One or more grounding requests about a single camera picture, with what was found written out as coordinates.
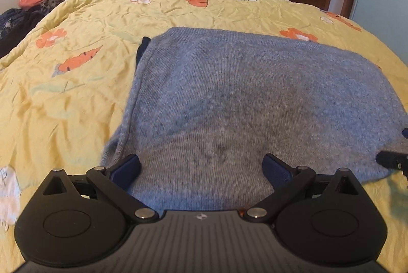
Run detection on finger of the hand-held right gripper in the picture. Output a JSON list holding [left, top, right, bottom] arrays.
[[375, 150, 408, 189]]

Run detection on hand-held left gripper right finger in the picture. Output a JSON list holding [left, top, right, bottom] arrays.
[[244, 153, 364, 224]]

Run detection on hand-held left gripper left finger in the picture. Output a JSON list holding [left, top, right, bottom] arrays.
[[43, 153, 158, 223]]

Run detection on grey and navy knit sweater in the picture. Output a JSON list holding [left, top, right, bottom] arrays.
[[99, 26, 408, 213]]

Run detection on dark patterned clothes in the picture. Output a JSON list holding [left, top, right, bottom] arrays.
[[0, 8, 45, 58]]

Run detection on yellow carrot print blanket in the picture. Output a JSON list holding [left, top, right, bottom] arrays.
[[0, 0, 408, 273]]

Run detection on leopard print cloth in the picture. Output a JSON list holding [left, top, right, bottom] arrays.
[[32, 0, 76, 17]]

